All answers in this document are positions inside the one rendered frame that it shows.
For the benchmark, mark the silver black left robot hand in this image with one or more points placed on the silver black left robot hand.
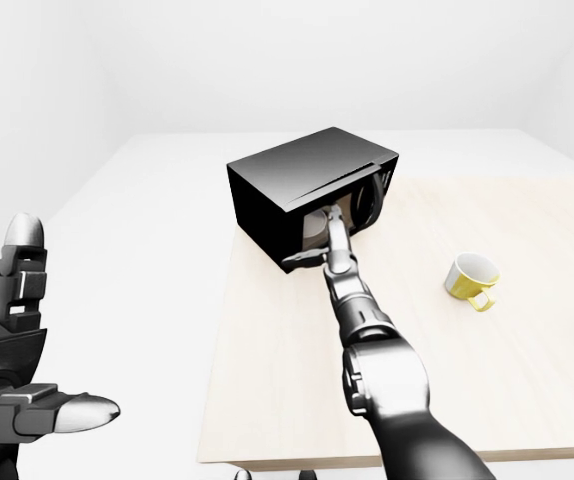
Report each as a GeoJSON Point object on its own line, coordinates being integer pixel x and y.
{"type": "Point", "coordinates": [2, 365]}

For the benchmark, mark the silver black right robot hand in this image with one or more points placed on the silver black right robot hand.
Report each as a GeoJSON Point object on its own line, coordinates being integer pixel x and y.
{"type": "Point", "coordinates": [341, 265]}

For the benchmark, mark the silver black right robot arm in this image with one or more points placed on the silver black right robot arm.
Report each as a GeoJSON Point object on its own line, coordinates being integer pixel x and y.
{"type": "Point", "coordinates": [392, 380]}

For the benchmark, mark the black microwave door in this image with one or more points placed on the black microwave door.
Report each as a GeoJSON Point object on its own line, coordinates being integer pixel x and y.
{"type": "Point", "coordinates": [294, 242]}

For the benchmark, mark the black microwave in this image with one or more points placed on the black microwave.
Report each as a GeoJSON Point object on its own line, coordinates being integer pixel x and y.
{"type": "Point", "coordinates": [262, 205]}

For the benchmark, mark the yellow and white mug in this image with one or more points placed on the yellow and white mug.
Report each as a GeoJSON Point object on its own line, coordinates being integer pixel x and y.
{"type": "Point", "coordinates": [469, 277]}

